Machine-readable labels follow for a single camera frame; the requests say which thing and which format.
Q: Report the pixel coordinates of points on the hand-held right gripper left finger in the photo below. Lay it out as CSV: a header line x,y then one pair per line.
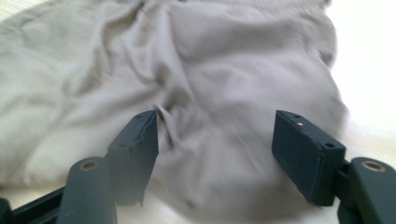
x,y
134,155

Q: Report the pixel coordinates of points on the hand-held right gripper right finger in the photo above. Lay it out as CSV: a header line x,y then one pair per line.
x,y
306,158

